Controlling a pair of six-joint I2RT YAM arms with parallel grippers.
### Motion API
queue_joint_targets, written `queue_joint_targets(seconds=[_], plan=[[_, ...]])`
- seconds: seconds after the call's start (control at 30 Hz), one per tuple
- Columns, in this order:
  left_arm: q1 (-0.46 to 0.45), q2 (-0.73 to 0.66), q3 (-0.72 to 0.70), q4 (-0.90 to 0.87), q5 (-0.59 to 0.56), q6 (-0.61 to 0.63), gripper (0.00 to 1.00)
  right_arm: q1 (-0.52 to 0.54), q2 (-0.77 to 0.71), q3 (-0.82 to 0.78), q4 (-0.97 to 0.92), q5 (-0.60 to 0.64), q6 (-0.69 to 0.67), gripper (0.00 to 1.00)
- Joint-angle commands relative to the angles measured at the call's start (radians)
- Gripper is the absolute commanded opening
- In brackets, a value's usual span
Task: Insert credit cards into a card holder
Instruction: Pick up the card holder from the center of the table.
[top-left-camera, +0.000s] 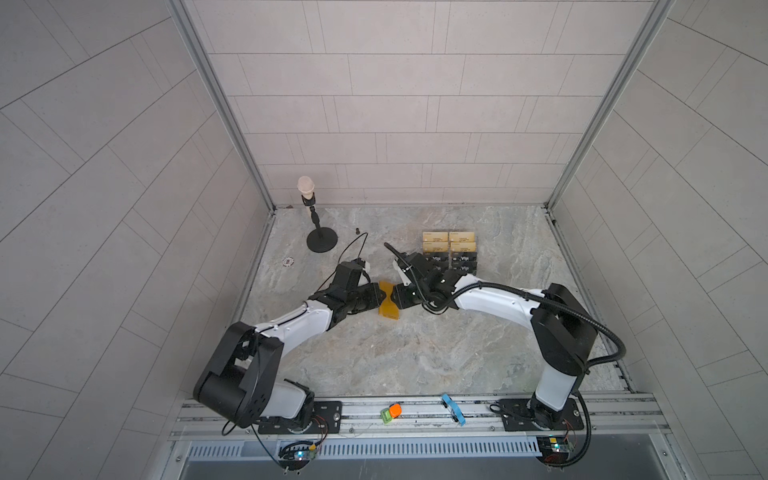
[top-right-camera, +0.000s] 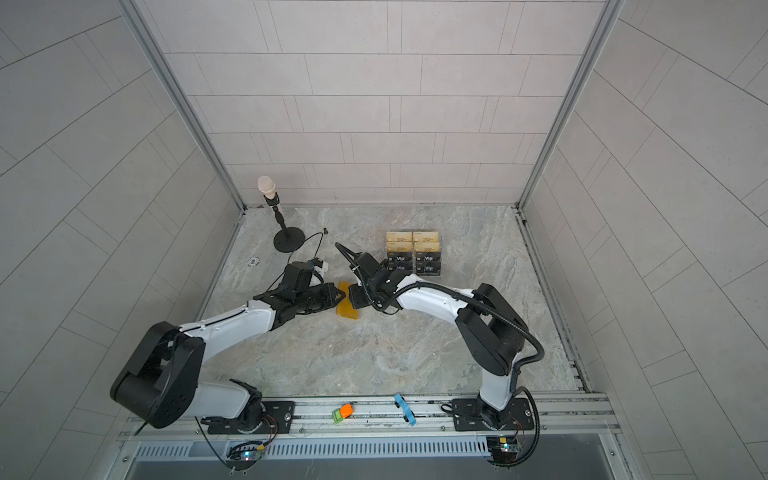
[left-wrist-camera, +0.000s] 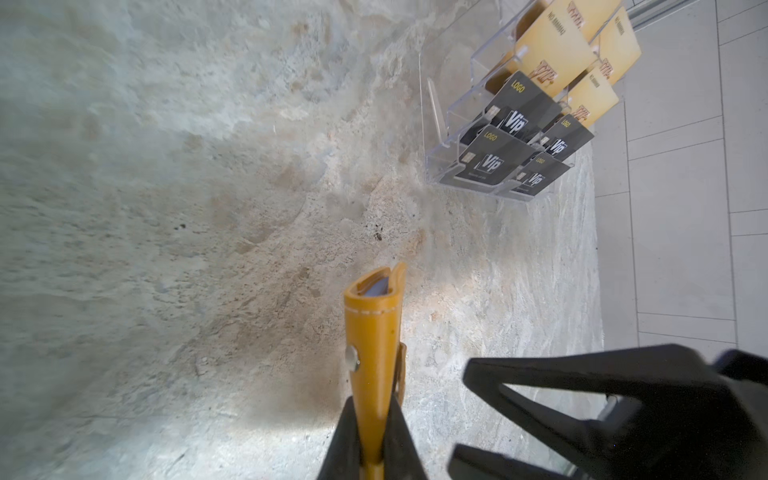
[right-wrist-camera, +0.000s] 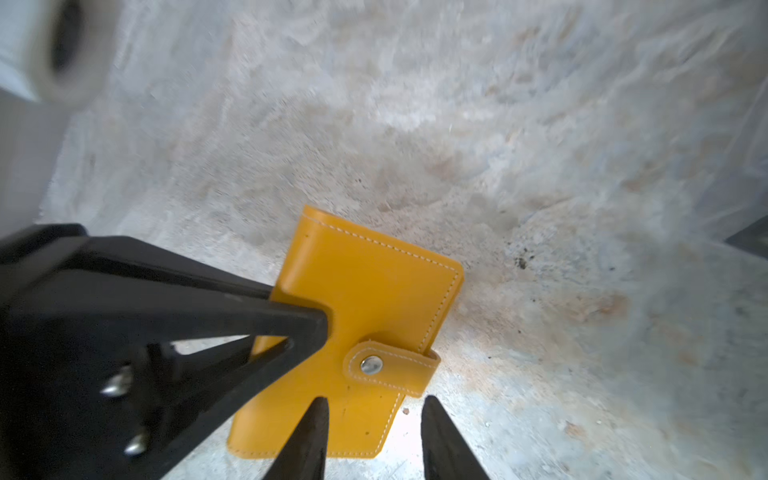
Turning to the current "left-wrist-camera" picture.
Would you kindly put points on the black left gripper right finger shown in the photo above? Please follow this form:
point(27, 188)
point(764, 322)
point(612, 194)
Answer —
point(400, 457)

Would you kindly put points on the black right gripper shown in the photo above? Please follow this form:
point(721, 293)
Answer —
point(674, 418)

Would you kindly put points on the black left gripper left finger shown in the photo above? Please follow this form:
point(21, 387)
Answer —
point(343, 458)

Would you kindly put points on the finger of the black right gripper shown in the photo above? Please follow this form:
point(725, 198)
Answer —
point(472, 463)

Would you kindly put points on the yellow leather card holder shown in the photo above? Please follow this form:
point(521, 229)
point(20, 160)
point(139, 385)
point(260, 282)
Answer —
point(373, 313)

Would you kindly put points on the black VIP card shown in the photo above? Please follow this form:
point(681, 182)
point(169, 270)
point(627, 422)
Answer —
point(534, 176)
point(565, 137)
point(520, 108)
point(490, 158)

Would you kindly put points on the gold VIP card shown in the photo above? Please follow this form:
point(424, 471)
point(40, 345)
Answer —
point(552, 43)
point(616, 47)
point(591, 97)

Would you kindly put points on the clear acrylic card display stand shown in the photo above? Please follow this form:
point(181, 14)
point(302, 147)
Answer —
point(454, 68)

